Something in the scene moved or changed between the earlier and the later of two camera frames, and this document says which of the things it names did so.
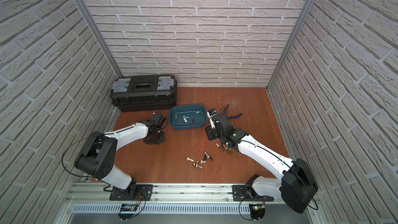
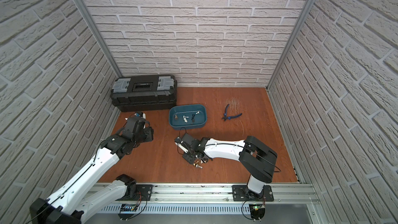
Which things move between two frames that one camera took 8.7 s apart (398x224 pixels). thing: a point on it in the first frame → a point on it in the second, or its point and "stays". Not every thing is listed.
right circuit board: (257, 211) stays
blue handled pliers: (230, 117) stays
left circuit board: (127, 207) stays
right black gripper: (209, 129) → (187, 158)
